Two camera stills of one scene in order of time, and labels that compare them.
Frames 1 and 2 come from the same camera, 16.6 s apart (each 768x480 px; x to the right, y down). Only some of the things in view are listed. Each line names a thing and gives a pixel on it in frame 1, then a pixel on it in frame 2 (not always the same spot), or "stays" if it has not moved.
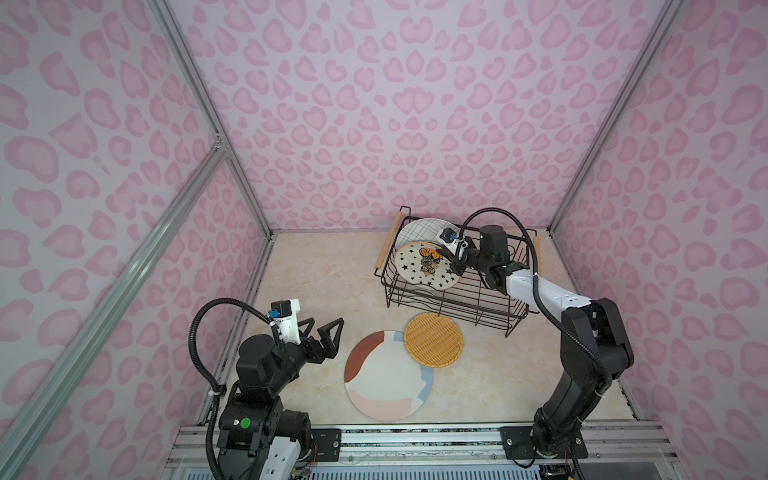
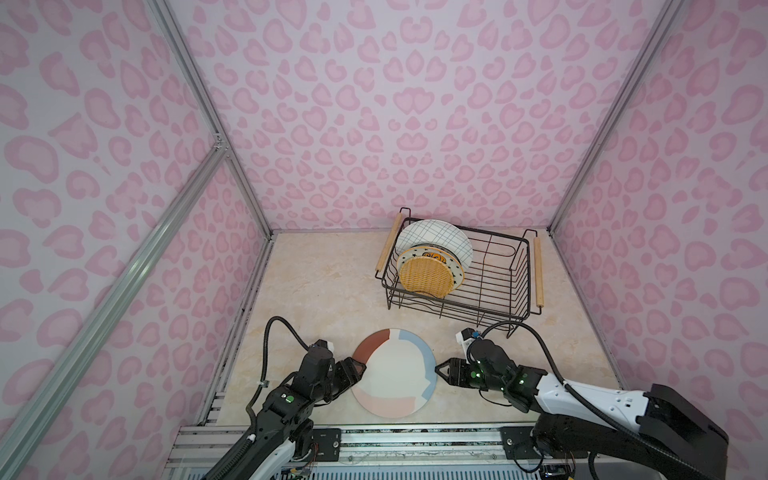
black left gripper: [330, 346] → [350, 376]
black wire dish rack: [460, 270] stays
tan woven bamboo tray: [433, 339] → [427, 274]
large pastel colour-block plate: [382, 383] stays
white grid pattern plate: [425, 230] stays
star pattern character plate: [422, 263] stays
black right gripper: [456, 263] → [456, 370]
